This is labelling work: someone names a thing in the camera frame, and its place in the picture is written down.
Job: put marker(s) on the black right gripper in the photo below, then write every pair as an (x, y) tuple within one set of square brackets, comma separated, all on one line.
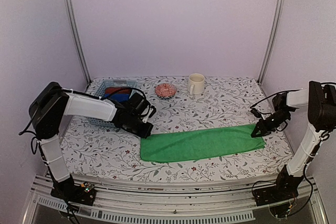
[(262, 126)]

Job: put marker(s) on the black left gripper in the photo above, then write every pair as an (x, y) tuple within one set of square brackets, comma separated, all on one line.
[(146, 132)]

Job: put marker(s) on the green microfibre towel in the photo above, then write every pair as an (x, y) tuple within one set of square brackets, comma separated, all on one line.
[(199, 144)]

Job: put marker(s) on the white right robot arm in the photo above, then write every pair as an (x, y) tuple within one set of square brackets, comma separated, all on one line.
[(273, 111)]

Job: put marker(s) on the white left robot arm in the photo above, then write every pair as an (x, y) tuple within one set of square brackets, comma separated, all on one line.
[(54, 102)]

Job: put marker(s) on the blue rolled towel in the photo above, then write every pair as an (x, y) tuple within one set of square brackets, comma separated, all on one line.
[(119, 97)]

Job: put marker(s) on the light blue plastic basket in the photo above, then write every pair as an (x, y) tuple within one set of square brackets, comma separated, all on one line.
[(98, 91)]

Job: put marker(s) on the red rolled towel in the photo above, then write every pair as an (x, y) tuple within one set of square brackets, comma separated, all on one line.
[(111, 90)]

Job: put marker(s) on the red patterned small bowl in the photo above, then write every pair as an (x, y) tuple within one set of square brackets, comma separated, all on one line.
[(165, 91)]

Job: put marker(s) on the cream ceramic mug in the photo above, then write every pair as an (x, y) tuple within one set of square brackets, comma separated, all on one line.
[(196, 84)]

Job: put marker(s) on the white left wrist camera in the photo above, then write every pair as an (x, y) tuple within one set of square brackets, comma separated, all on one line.
[(151, 112)]

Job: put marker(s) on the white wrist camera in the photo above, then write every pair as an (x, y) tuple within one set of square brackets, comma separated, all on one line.
[(257, 113), (151, 112)]

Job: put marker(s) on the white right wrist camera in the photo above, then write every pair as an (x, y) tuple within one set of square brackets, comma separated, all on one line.
[(257, 113)]

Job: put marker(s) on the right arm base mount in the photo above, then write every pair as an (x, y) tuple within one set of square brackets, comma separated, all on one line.
[(285, 188)]

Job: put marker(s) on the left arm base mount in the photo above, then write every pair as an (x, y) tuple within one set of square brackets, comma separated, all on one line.
[(68, 191)]

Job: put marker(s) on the aluminium front rail frame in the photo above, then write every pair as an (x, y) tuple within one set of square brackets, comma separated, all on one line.
[(225, 201)]

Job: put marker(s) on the aluminium left corner post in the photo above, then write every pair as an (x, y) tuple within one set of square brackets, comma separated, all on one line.
[(76, 38)]

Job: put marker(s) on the aluminium corner post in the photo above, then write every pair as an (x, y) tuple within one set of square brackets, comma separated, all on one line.
[(76, 38), (271, 41)]

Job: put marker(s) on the aluminium right corner post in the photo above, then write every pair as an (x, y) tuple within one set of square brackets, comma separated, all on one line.
[(271, 41)]

